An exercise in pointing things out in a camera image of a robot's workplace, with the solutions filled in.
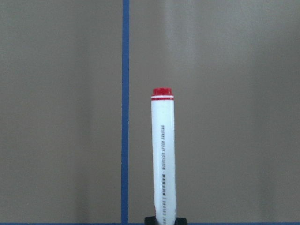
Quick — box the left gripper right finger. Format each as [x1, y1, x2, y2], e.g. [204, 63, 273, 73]
[175, 217, 188, 225]

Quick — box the blue tape line lengthwise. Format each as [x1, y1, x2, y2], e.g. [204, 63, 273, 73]
[121, 0, 130, 225]

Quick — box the white marker red cap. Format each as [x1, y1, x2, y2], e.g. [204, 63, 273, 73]
[151, 87, 176, 225]

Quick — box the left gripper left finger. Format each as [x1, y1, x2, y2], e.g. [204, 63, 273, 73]
[144, 216, 156, 225]

